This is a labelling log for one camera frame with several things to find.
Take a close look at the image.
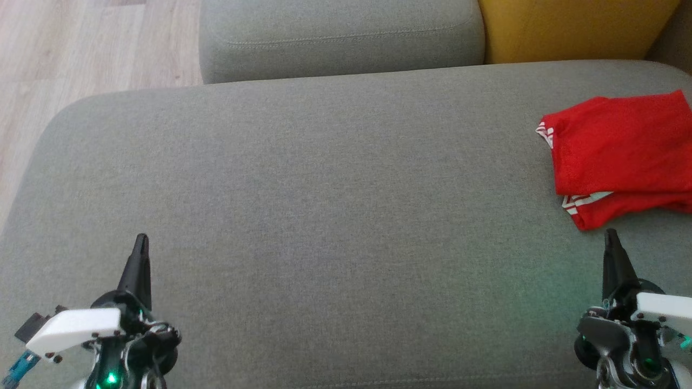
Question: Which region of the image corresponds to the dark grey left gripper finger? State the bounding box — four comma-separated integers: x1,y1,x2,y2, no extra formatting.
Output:
117,233,152,311

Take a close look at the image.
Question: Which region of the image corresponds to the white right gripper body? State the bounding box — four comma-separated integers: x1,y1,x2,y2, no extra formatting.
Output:
605,281,692,320

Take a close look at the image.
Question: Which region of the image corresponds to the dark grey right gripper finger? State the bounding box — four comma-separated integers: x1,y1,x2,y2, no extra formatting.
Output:
602,229,641,303

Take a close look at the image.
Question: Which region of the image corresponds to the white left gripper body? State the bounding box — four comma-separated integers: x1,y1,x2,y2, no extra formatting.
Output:
25,290,152,358

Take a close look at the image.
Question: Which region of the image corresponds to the red jersey with white trim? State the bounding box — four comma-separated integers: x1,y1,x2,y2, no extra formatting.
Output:
536,90,692,232

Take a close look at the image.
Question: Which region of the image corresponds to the large grey fabric ottoman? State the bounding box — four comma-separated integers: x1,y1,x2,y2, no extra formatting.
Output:
0,59,692,389

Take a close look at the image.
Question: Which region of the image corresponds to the yellow sofa backrest cushion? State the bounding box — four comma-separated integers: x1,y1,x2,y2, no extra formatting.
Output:
478,0,682,64

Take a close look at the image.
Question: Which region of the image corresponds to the grey sofa seat cushion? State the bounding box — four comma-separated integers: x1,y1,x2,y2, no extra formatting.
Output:
199,0,485,84

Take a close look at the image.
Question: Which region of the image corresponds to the black cable with teal connector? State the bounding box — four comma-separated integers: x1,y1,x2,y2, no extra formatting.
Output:
2,350,38,385

